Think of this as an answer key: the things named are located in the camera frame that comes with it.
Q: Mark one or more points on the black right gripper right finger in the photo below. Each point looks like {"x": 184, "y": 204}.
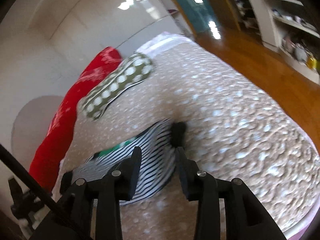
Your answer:
{"x": 246, "y": 217}

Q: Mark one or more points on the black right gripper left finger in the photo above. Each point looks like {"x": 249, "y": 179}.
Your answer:
{"x": 119, "y": 184}

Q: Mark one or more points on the black and white striped pants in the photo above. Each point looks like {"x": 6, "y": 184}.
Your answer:
{"x": 158, "y": 160}

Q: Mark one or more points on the long red bolster pillow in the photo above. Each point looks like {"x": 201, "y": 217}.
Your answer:
{"x": 44, "y": 167}

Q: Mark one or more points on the black tripod stand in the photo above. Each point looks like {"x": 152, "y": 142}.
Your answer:
{"x": 24, "y": 206}

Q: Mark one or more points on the beige dotted quilt bedspread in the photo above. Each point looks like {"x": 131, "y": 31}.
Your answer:
{"x": 235, "y": 130}

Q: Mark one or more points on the black folded garment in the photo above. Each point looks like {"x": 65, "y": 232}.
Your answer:
{"x": 177, "y": 134}

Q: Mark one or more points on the olive white dotted pillow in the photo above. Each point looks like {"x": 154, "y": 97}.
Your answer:
{"x": 134, "y": 70}

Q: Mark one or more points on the white bed sheet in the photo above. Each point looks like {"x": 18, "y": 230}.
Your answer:
{"x": 161, "y": 43}

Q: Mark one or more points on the white shelf unit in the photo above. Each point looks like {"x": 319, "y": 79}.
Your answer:
{"x": 285, "y": 27}

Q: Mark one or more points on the teal door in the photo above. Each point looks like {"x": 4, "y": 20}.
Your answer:
{"x": 201, "y": 16}

